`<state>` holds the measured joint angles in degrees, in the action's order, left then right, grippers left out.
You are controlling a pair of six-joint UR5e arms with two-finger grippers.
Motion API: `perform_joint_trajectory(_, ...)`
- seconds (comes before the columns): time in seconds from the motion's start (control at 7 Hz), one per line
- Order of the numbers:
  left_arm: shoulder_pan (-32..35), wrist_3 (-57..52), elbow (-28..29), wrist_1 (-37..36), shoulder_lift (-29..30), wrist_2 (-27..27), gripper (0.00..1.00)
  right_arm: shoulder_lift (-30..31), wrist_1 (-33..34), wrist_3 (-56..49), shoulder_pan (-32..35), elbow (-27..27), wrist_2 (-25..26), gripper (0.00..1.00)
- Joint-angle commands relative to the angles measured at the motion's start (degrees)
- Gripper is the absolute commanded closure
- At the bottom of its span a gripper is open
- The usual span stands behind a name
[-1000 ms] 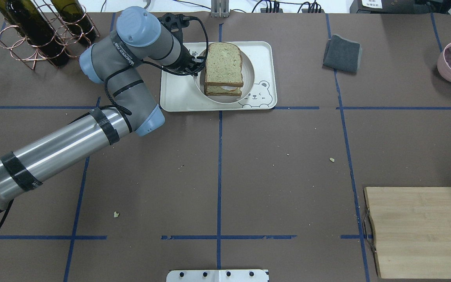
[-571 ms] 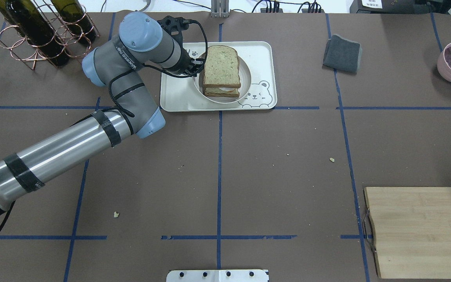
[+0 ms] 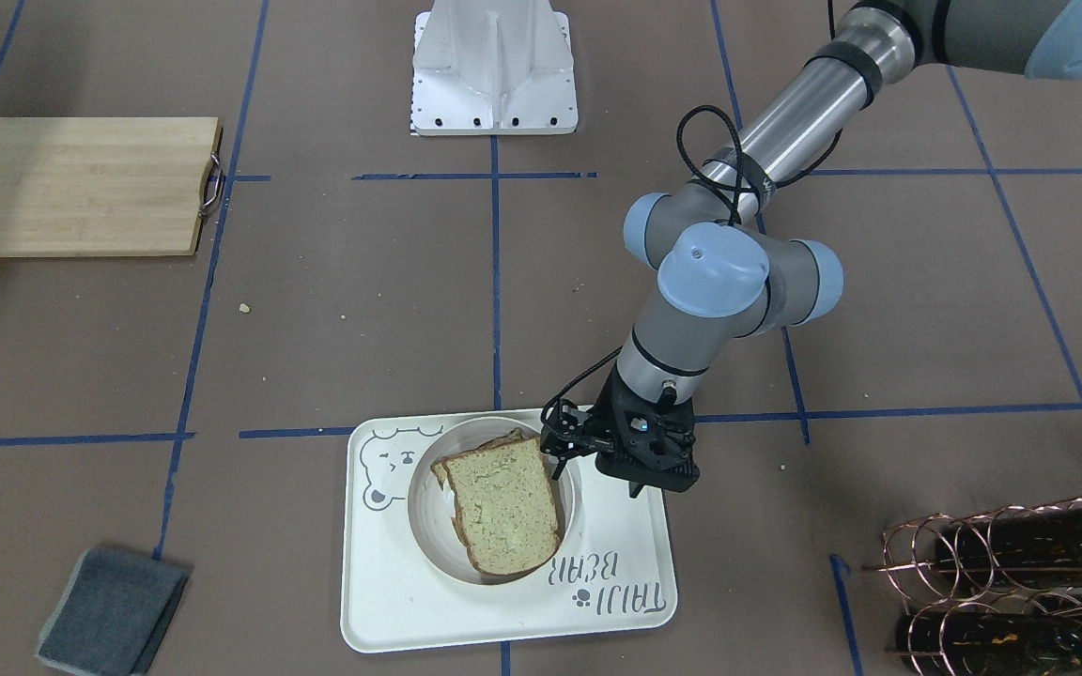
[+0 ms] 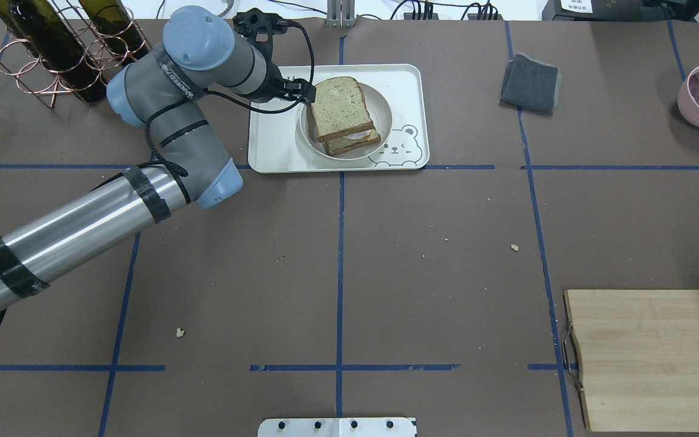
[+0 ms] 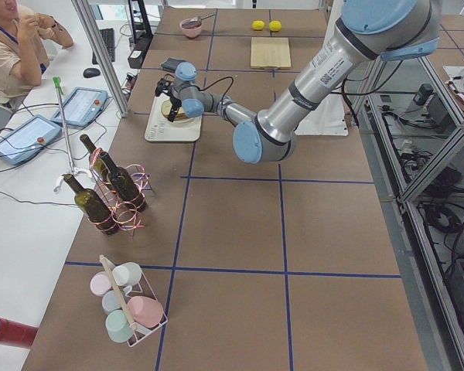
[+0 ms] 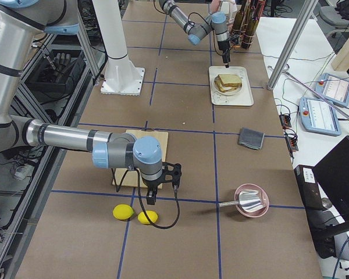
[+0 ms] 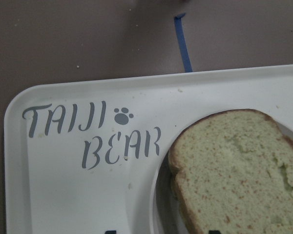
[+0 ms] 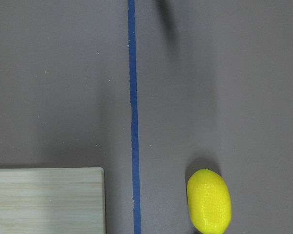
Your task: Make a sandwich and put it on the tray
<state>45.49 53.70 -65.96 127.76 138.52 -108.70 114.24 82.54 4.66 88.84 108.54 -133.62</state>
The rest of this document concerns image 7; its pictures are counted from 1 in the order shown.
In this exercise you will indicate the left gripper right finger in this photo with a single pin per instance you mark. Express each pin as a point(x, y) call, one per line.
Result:
point(214, 232)

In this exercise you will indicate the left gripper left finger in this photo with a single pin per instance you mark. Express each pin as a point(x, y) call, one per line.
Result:
point(111, 232)

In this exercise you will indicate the bread slice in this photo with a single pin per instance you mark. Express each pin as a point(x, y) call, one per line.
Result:
point(234, 170)

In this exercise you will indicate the white bear tray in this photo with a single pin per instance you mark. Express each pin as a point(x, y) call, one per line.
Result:
point(87, 157)

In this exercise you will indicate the blue tape lines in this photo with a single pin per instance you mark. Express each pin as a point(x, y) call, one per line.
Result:
point(182, 43)

